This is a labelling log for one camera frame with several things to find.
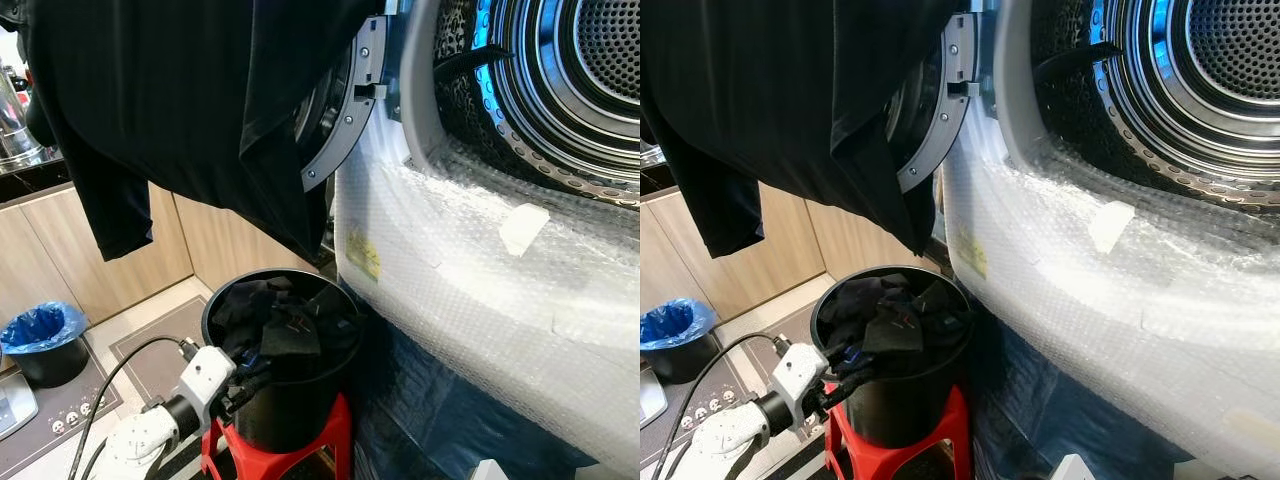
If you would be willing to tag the black garment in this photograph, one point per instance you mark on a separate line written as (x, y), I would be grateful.
(180, 90)
(770, 90)

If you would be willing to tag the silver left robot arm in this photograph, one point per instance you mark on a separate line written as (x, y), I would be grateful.
(730, 435)
(135, 440)

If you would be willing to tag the black clothes pile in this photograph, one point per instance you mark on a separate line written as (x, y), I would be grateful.
(290, 325)
(900, 320)

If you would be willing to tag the white bubble-wrapped washing machine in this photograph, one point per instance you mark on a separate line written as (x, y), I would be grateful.
(1110, 320)
(480, 300)

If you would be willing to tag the black round laundry bucket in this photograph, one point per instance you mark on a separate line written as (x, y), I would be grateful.
(910, 400)
(300, 400)

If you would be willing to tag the red plastic stool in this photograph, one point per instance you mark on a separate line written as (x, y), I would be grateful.
(900, 462)
(290, 462)

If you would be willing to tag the grey floor mat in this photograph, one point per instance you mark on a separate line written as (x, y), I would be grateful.
(160, 345)
(770, 335)

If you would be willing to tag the wooden kitchen cabinet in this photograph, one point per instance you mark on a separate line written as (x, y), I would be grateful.
(200, 240)
(780, 240)

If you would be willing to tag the yellow washer sticker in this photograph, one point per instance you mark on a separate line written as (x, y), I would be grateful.
(970, 252)
(363, 260)

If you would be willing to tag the black bin with blue bag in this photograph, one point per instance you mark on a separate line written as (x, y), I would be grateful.
(675, 340)
(45, 345)

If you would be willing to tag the blue plastic sheet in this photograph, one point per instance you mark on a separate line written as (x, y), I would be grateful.
(1040, 410)
(430, 410)

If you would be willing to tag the white flat scale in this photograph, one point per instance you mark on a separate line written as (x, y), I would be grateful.
(652, 395)
(14, 408)

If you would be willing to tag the small white box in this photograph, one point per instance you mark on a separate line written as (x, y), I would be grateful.
(1072, 468)
(488, 471)

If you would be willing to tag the grey round washer door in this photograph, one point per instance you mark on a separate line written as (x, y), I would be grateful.
(940, 130)
(345, 130)

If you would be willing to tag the white tape patch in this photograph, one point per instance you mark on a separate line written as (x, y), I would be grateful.
(524, 228)
(1111, 226)

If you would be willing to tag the steel kettle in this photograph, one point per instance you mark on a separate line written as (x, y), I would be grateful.
(18, 120)

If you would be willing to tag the black cloth strip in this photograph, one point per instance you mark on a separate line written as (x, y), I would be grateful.
(470, 65)
(1075, 63)

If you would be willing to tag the steel perforated washer drum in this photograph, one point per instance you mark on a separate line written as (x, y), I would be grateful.
(1190, 80)
(580, 80)

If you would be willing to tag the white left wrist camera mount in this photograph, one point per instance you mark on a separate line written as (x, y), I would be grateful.
(205, 380)
(798, 378)

